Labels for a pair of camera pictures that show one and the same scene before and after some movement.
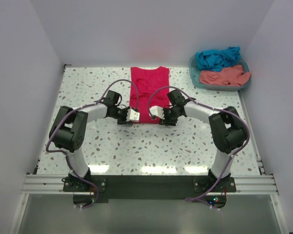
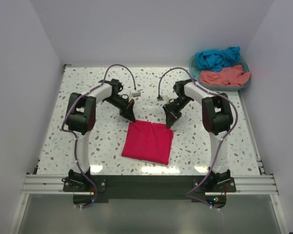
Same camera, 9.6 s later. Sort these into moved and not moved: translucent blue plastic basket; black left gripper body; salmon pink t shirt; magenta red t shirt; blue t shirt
Moved: magenta red t shirt; black left gripper body
Not moved: blue t shirt; salmon pink t shirt; translucent blue plastic basket
